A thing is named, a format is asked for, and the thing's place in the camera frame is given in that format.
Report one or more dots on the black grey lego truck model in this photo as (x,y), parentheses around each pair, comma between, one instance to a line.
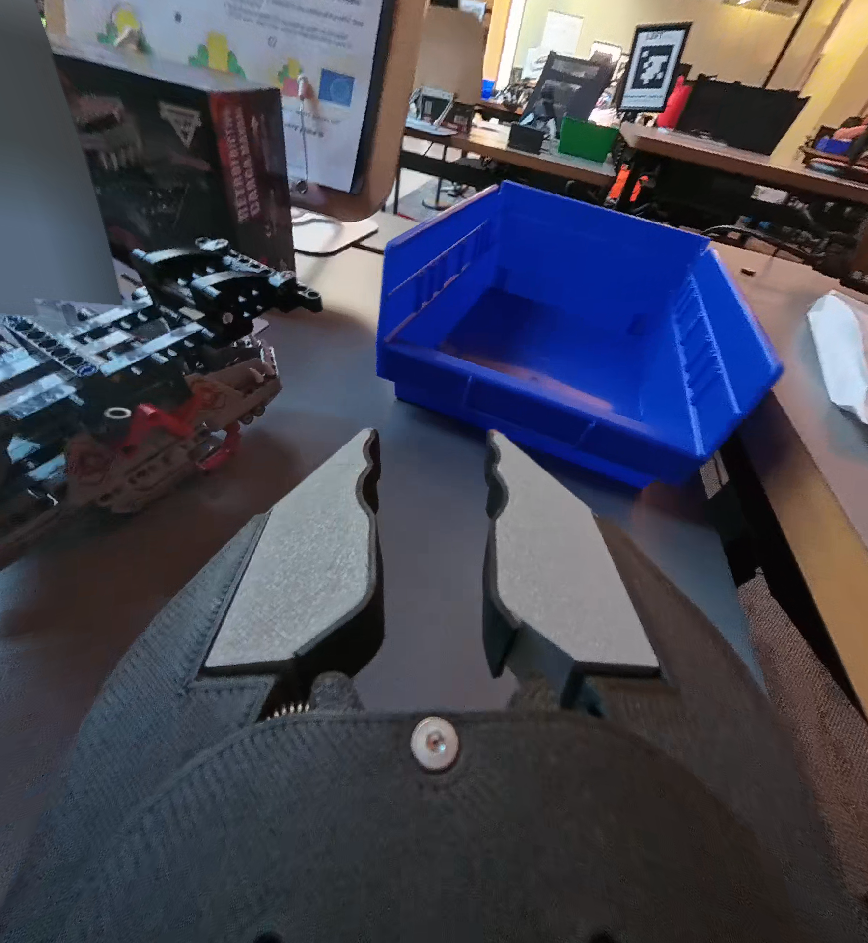
(146,368)

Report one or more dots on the small green bin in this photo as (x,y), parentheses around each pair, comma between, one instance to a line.
(588,140)

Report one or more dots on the blue plastic bin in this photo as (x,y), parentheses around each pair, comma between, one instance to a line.
(551,353)

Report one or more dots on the printed instruction sheet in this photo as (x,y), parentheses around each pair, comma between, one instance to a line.
(330,44)

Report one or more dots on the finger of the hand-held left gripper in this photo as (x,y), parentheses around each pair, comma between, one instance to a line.
(6,549)

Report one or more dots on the black monitor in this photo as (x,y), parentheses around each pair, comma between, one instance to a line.
(743,114)

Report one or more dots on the white stand base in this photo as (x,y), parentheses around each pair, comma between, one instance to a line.
(330,234)

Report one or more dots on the black white marker sign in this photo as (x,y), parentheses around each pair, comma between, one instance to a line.
(655,66)

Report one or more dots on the dark tilted screen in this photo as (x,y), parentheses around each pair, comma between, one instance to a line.
(570,88)

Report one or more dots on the wooden edged table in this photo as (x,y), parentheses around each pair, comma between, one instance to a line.
(831,471)
(493,147)
(758,166)

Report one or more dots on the black toy set box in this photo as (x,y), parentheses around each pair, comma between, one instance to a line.
(183,162)

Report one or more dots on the white crumpled paper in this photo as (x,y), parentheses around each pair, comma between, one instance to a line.
(861,361)

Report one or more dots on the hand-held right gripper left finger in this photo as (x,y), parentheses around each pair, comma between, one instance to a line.
(294,582)

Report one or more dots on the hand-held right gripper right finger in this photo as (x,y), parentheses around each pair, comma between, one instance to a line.
(574,589)

